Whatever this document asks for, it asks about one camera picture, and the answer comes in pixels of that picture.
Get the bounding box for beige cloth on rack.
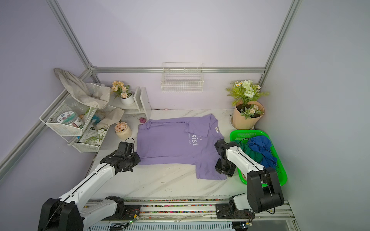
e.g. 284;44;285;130
96;108;125;130

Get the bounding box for blue t-shirt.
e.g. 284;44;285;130
248;135;278;168

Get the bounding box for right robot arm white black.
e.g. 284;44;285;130
215;140;284;220

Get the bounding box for white wire wall basket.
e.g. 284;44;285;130
161;62;204;92

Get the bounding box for small white pot peach flowers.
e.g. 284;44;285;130
111;81;135;105

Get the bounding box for grey cloth bag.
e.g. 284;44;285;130
54;68;110;109

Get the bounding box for white tiered wire rack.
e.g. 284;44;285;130
40;93;115;153

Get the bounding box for white small shelf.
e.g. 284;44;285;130
108;87;152;120

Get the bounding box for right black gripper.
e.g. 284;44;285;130
215;158;236;177

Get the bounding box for floral printed packet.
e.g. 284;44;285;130
79;125;107;147

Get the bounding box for purple t-shirt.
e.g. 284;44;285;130
137;114;226;180

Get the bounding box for green t-shirt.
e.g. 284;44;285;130
239;143;264;163

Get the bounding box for large terracotta flower pot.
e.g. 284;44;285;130
231;101;265;130

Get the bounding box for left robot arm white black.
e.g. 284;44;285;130
38;141;141;231

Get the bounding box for round floral tin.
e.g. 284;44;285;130
57;111;78;125

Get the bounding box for green plastic laundry basket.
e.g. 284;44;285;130
229;130;287;186

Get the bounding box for green white artificial flowers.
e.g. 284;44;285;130
226;80;269;106

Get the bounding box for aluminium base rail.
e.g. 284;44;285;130
57;198;296;224

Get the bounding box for cream ribbed pot pink flowers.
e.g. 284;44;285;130
115;121;132;141

